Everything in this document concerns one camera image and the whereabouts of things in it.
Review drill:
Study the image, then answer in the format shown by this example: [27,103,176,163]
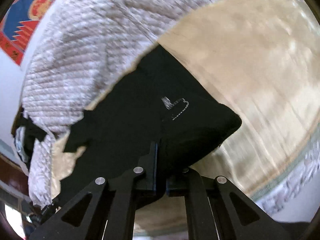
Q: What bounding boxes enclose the red blue wall poster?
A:
[1,0,55,65]

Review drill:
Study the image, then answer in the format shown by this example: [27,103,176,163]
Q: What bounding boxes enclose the beige quilted floral comforter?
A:
[21,0,217,207]

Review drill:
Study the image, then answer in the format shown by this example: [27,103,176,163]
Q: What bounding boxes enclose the black pants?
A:
[59,46,242,205]

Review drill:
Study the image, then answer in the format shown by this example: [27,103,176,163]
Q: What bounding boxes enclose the dark red wooden cabinet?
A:
[1,154,29,196]

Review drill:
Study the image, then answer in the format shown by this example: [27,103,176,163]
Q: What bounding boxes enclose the gold satin bedspread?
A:
[51,0,320,235]

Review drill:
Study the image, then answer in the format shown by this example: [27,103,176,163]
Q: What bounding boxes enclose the dark clothes pile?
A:
[11,106,47,170]

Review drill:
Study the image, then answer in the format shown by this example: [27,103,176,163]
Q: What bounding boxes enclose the window with frame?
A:
[1,201,34,239]

